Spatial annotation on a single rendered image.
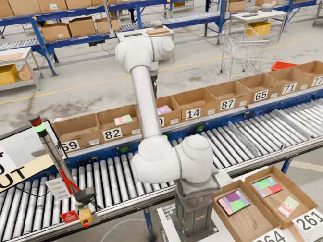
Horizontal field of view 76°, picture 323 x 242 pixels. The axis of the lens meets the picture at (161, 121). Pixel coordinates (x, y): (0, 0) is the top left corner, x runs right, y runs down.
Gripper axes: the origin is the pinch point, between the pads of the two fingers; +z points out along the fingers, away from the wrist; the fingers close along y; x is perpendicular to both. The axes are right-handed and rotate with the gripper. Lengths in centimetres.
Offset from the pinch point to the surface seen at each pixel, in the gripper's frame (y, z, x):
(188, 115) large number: -9.1, 26.0, -30.3
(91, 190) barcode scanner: -73, 13, 64
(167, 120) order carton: -9.1, 25.6, -8.7
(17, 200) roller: -34, 48, 130
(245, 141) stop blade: -47, 43, -73
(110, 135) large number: -10, 26, 47
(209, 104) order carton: -9, 19, -53
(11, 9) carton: 443, -20, 203
